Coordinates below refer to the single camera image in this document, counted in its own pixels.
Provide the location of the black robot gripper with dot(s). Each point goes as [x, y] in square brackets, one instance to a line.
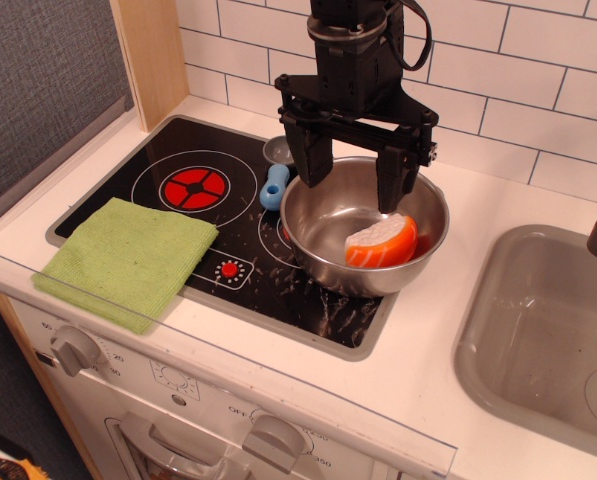
[356, 96]

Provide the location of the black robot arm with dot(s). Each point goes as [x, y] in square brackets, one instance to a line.
[357, 21]

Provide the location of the blue spoon with grey bowl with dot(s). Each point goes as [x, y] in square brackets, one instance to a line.
[277, 153]

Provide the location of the green microfiber cloth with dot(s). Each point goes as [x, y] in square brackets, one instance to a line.
[126, 262]

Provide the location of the stainless steel bowl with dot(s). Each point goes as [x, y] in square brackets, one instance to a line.
[342, 241]

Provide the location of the orange white salmon sushi toy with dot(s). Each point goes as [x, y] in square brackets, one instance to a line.
[389, 242]

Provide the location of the grey toy sink basin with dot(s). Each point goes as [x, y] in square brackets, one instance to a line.
[528, 350]

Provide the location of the grey right oven knob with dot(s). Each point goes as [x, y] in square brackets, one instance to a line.
[275, 442]

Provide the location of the grey oven knob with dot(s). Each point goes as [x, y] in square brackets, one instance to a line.
[74, 350]
[275, 442]

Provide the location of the white toy oven front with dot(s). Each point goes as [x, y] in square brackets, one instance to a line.
[124, 381]

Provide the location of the grey left oven knob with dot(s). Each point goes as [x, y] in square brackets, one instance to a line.
[74, 350]

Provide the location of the light wooden side post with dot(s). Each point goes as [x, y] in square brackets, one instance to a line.
[151, 45]

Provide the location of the grey oven door handle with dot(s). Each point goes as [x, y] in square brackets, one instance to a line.
[177, 452]

